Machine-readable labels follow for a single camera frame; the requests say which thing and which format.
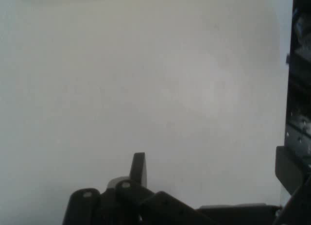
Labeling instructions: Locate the black metal frame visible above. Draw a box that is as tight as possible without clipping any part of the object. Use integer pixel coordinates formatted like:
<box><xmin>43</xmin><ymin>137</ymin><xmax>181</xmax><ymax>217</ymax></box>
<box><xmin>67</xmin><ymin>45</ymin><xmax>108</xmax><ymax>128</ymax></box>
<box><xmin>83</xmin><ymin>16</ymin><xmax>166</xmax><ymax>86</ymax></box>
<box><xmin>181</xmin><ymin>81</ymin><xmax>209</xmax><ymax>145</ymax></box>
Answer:
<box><xmin>285</xmin><ymin>0</ymin><xmax>311</xmax><ymax>153</ymax></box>

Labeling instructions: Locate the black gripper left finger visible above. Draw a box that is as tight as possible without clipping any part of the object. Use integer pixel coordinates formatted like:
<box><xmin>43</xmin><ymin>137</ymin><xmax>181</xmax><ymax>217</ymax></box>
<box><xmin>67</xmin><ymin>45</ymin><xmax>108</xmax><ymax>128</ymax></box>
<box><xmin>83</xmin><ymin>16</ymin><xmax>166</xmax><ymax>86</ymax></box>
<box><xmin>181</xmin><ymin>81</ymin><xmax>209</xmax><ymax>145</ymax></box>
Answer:
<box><xmin>60</xmin><ymin>152</ymin><xmax>202</xmax><ymax>225</ymax></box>

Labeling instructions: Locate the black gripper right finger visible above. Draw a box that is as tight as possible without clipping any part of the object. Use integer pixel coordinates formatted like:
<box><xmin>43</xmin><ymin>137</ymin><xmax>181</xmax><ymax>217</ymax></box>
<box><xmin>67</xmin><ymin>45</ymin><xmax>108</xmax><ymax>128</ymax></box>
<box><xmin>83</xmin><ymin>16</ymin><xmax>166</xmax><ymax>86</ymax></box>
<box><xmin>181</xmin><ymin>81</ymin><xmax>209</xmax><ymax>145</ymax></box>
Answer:
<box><xmin>272</xmin><ymin>145</ymin><xmax>311</xmax><ymax>225</ymax></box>

